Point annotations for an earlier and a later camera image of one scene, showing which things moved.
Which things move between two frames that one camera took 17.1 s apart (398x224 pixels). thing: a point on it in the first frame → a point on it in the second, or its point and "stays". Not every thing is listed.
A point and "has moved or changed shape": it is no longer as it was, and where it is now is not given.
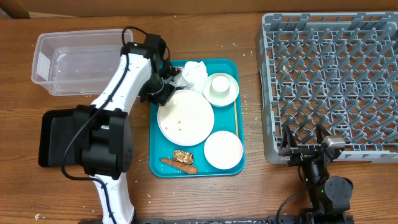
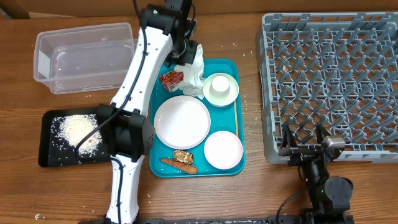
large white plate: x=187 y=119 has moved or changed shape
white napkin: x=194 y=74 has moved or changed shape
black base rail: x=314 y=219 stays
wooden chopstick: x=236 y=117 stays
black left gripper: x=162 y=100 → x=188 y=57
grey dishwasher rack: x=339 y=70 stays
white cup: x=219 y=86 stays
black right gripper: x=301 y=155 stays
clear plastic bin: x=77 y=62 stays
